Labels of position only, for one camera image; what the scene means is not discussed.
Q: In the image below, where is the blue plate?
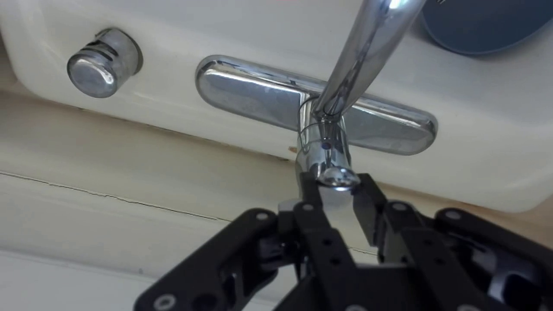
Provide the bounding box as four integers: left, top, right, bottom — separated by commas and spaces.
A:
419, 0, 553, 58

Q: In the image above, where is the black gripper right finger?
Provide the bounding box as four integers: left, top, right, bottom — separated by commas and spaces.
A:
351, 170, 553, 311

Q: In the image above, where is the chrome round sink cap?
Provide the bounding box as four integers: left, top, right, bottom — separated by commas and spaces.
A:
66, 25, 146, 99

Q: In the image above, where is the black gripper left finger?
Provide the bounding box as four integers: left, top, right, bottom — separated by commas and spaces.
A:
134, 170, 362, 311

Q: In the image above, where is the white kitchen sink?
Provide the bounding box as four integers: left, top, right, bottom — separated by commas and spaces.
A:
0, 0, 553, 215

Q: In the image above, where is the chrome faucet with spout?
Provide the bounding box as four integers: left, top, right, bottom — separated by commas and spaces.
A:
194, 0, 440, 156

